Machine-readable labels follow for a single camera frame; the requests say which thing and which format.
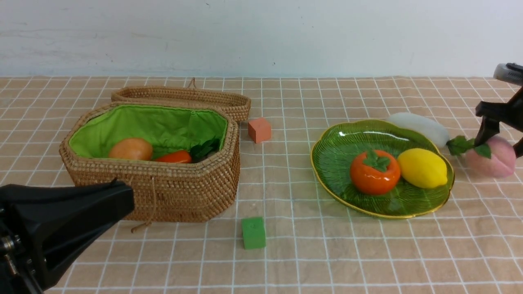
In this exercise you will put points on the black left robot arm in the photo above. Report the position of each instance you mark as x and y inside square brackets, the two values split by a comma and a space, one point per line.
[43, 230]

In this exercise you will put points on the pink toy peach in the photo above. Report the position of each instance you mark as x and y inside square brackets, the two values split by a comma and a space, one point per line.
[501, 164]

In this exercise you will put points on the white toy radish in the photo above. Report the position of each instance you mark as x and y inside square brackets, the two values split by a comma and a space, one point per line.
[434, 131]

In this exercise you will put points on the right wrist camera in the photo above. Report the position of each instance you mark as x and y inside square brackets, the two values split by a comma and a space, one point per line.
[509, 72]

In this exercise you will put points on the green foam cube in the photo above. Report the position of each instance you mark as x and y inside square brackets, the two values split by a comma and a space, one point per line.
[253, 232]

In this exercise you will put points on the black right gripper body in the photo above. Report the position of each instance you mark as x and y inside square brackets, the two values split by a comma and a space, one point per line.
[509, 113]

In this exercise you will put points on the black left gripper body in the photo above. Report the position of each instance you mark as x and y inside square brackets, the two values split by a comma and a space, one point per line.
[44, 230]

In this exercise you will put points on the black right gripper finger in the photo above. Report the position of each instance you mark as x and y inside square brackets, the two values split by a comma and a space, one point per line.
[489, 127]
[518, 148]

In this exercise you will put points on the orange foam cube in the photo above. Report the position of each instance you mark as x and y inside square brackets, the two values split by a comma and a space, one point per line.
[259, 130]

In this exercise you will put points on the green leaf-shaped glass plate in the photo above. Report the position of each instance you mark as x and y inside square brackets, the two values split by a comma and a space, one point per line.
[332, 155]

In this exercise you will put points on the woven rattan basket green lining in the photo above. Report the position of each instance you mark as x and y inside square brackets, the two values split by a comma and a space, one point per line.
[163, 192]

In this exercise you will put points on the checkered beige tablecloth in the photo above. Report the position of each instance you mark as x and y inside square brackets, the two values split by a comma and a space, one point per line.
[314, 245]

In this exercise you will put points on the woven rattan basket lid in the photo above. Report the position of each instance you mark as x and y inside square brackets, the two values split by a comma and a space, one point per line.
[237, 106]

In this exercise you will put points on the orange toy persimmon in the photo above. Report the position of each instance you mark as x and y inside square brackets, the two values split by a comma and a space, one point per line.
[375, 172]

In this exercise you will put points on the yellow toy lemon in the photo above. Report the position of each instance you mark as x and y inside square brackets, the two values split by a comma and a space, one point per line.
[423, 168]

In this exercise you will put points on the brown toy potato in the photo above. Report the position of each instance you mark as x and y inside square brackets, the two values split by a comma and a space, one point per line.
[132, 149]

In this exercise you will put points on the orange toy carrot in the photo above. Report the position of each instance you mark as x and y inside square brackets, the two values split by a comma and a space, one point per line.
[195, 154]

